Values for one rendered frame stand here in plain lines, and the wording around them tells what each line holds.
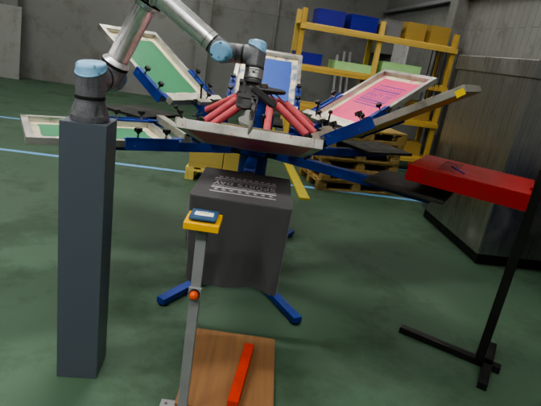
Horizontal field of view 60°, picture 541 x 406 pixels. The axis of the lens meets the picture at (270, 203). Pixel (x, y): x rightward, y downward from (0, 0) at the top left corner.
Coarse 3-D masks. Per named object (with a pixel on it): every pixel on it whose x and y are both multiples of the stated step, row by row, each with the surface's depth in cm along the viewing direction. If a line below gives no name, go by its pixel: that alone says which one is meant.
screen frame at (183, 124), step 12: (180, 120) 183; (192, 120) 183; (216, 132) 184; (228, 132) 184; (240, 132) 184; (252, 132) 184; (264, 132) 184; (216, 144) 261; (288, 144) 185; (300, 144) 185; (312, 144) 185; (300, 156) 254
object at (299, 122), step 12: (204, 108) 335; (216, 108) 330; (228, 108) 314; (276, 108) 305; (288, 108) 314; (204, 120) 309; (216, 120) 300; (264, 120) 294; (288, 120) 302; (300, 120) 312; (300, 132) 300; (312, 132) 309
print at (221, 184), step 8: (216, 176) 230; (224, 176) 232; (216, 184) 217; (224, 184) 219; (232, 184) 221; (240, 184) 223; (248, 184) 225; (256, 184) 227; (264, 184) 229; (272, 184) 231; (224, 192) 208; (232, 192) 210; (240, 192) 212; (248, 192) 214; (256, 192) 216; (264, 192) 218; (272, 192) 220
